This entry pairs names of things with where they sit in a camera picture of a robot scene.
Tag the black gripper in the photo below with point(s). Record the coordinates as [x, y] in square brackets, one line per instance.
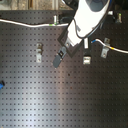
[71, 50]

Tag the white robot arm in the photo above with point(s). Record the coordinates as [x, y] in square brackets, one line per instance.
[89, 15]

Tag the top right metal clip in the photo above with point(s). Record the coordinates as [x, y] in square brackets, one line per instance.
[118, 18]

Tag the left metal cable clip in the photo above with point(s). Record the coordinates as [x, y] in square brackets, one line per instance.
[39, 53]

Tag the metal cable clip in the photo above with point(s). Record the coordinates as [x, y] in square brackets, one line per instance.
[56, 19]
[105, 48]
[86, 55]
[39, 53]

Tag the middle metal cable clip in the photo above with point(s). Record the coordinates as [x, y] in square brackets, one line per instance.
[86, 55]

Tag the top metal cable clip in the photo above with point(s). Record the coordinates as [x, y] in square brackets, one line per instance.
[56, 19]

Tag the right metal cable clip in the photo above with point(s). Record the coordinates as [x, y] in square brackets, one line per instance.
[105, 48]

